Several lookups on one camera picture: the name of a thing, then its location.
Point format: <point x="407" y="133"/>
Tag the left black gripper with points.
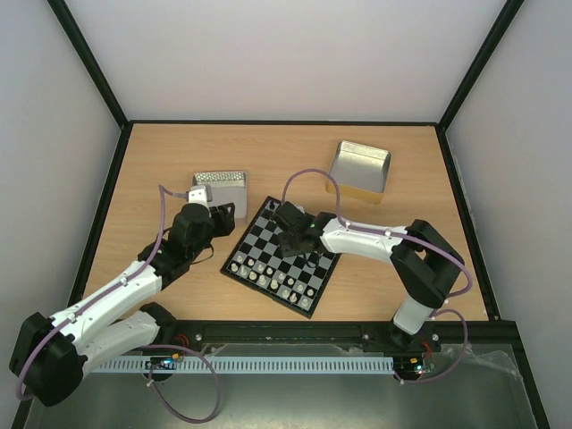
<point x="226" y="222"/>

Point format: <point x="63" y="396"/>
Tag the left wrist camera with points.
<point x="200" y="194"/>

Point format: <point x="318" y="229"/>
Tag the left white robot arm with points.
<point x="53" y="354"/>

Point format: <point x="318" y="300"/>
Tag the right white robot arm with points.
<point x="427" y="265"/>

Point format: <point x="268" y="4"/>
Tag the black silver chess board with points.
<point x="260" y="242"/>

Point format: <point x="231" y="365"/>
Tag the silver tin with pieces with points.
<point x="226" y="187"/>

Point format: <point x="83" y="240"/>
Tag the black frame rail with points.
<point x="369" y="336"/>

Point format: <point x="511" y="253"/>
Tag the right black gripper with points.
<point x="290" y="243"/>

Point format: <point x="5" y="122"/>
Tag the light blue cable duct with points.
<point x="250" y="365"/>

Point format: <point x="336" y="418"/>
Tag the empty gold silver tin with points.
<point x="361" y="171"/>

